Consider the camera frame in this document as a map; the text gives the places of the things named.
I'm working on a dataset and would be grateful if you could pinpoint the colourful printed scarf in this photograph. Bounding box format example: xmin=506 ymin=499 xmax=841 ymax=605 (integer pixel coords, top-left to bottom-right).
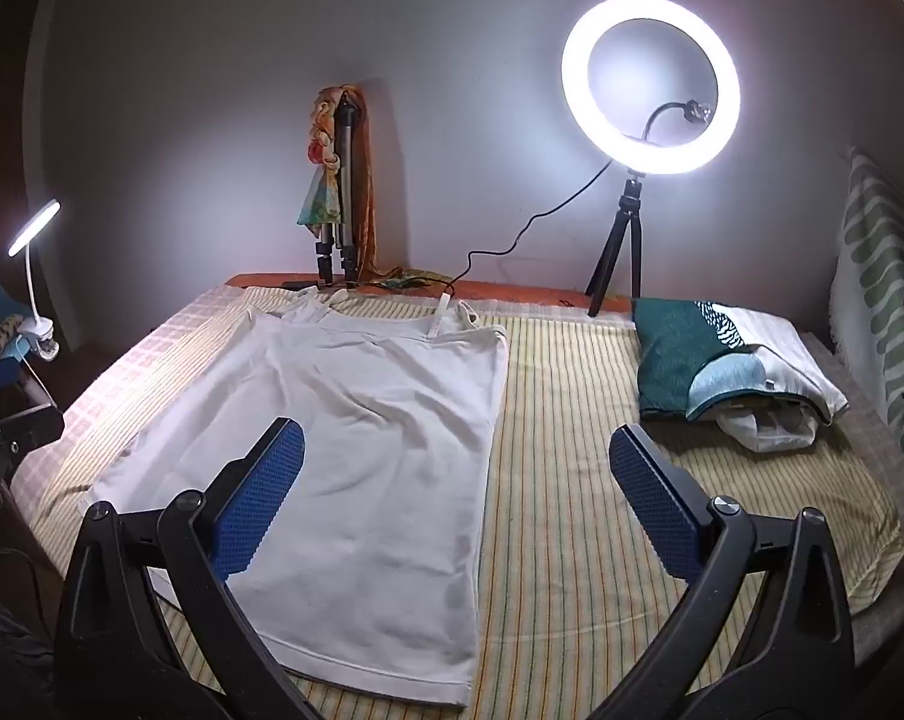
xmin=296 ymin=86 xmax=348 ymax=230

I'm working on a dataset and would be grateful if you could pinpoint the black power cable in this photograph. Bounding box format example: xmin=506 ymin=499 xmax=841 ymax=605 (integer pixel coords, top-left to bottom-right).
xmin=444 ymin=161 xmax=610 ymax=293

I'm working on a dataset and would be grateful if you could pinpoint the striped yellow bedsheet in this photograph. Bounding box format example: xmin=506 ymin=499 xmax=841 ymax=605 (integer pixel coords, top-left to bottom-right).
xmin=28 ymin=285 xmax=904 ymax=720

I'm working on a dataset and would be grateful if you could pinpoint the green white striped cushion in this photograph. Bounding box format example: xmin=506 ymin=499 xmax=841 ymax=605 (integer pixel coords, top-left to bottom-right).
xmin=827 ymin=146 xmax=904 ymax=481

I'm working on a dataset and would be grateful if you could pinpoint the white ring light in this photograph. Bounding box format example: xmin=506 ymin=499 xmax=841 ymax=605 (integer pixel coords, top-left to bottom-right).
xmin=560 ymin=0 xmax=741 ymax=177

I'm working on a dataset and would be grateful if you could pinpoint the silver folded tripod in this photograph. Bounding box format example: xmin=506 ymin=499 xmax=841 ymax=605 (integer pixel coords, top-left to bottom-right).
xmin=313 ymin=94 xmax=363 ymax=290

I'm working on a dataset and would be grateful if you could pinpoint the small black tripod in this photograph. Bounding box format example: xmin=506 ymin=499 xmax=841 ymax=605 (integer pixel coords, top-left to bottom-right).
xmin=585 ymin=169 xmax=644 ymax=317

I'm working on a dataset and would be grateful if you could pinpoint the white clip desk lamp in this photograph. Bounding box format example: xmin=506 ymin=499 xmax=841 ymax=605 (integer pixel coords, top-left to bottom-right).
xmin=8 ymin=199 xmax=63 ymax=361

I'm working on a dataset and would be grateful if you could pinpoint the white crumpled cloth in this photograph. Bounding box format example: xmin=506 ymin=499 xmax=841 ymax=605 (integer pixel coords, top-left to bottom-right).
xmin=714 ymin=397 xmax=824 ymax=455

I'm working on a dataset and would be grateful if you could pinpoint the green patterned pillow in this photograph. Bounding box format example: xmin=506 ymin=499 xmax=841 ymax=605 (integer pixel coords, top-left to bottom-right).
xmin=632 ymin=298 xmax=849 ymax=422

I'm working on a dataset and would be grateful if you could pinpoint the white cloth tote bag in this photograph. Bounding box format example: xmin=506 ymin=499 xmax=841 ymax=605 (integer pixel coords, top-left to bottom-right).
xmin=84 ymin=292 xmax=511 ymax=707

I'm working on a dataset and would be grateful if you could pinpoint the orange cloth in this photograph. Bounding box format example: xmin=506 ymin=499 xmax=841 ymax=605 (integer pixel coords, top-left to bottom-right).
xmin=343 ymin=86 xmax=408 ymax=286

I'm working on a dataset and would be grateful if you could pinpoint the black gooseneck phone holder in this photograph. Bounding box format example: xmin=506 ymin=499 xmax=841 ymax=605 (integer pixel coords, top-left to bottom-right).
xmin=641 ymin=99 xmax=711 ymax=143

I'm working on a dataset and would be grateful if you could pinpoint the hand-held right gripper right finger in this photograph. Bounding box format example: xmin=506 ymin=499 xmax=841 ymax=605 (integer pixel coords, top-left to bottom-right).
xmin=572 ymin=424 xmax=858 ymax=720

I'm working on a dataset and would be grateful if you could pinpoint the pink checked blanket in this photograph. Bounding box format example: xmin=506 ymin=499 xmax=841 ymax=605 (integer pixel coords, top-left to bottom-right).
xmin=9 ymin=286 xmax=258 ymax=541

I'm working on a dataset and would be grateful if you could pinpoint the orange wooden bed frame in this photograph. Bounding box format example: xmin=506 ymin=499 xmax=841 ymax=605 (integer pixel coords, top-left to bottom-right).
xmin=223 ymin=274 xmax=633 ymax=312

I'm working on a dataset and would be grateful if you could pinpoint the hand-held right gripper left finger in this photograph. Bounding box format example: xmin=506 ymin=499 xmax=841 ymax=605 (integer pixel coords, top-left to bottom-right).
xmin=53 ymin=416 xmax=325 ymax=720

